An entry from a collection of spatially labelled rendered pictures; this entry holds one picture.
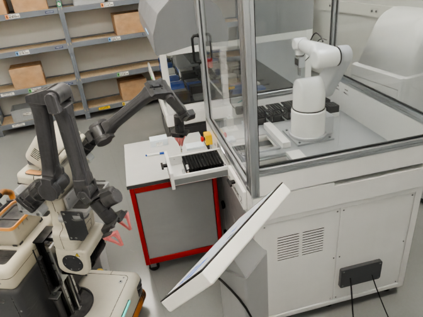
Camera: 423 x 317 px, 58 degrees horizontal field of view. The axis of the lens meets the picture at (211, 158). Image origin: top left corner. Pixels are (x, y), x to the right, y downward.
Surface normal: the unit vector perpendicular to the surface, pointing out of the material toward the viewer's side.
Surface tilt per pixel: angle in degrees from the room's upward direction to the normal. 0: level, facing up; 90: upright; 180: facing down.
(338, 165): 90
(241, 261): 45
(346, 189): 90
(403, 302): 0
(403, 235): 90
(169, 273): 0
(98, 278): 0
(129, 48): 90
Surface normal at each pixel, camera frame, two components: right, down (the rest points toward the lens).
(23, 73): 0.35, 0.38
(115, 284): -0.09, -0.88
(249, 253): 0.52, -0.47
